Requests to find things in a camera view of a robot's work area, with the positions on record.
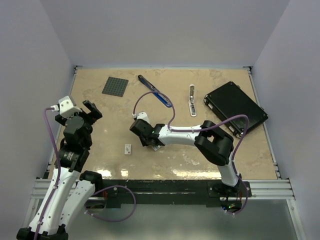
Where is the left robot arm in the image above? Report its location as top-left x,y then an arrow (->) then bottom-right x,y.
16,96 -> 104,240

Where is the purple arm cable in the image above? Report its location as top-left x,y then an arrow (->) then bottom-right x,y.
132,91 -> 250,216
33,107 -> 62,240

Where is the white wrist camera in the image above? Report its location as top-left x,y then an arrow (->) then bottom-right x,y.
132,111 -> 150,124
50,95 -> 82,119

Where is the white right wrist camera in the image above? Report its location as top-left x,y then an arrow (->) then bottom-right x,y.
132,111 -> 150,124

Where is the white stapler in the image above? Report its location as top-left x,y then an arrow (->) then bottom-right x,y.
188,84 -> 197,117

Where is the black ribbed case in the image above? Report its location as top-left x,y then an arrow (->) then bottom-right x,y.
203,81 -> 269,133

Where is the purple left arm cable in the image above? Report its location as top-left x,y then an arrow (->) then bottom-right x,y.
33,107 -> 62,240

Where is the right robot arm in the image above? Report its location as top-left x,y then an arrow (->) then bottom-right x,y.
129,118 -> 241,197

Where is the grey studded baseplate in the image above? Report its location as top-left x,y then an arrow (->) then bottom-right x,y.
102,76 -> 129,97

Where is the grey staple tray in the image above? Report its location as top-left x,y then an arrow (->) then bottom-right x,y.
152,145 -> 162,151

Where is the blue black stapler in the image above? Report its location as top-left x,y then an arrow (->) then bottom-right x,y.
137,74 -> 172,108

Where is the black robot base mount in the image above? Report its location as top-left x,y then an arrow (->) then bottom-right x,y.
92,179 -> 252,210

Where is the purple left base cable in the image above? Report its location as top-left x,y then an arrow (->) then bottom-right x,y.
84,185 -> 137,223

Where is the white staple box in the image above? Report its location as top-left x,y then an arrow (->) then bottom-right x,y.
124,143 -> 132,156

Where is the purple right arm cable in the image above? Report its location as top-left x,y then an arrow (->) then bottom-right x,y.
132,91 -> 250,216

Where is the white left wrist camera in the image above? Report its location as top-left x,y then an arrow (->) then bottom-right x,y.
50,95 -> 82,119

